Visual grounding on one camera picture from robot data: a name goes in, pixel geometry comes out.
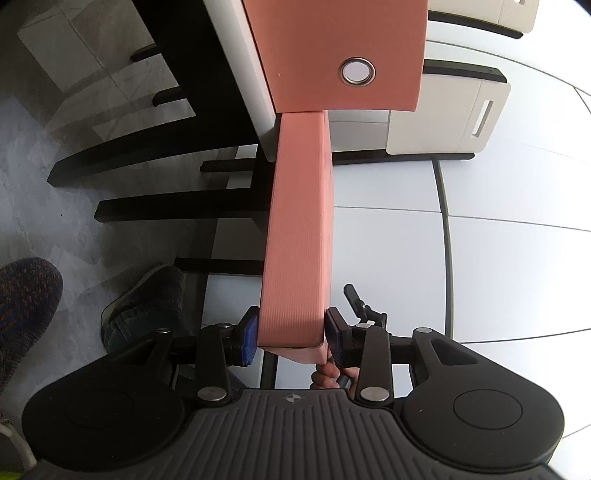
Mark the beige chair, black frame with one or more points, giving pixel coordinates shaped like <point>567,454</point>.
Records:
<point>185,36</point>

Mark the person's hand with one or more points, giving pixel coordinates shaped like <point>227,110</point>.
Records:
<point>326,377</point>

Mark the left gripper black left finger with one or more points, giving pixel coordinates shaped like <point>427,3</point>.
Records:
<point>210,354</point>

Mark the salmon pink box lid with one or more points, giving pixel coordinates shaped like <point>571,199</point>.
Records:
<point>320,56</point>

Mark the black sneaker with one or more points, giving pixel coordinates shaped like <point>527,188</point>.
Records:
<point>154,302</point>

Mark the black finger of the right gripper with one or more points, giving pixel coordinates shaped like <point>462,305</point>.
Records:
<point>362,306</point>

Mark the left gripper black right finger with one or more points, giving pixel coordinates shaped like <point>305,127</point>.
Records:
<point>365,345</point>

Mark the dark knitted shoe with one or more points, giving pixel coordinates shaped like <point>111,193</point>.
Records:
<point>31,290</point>

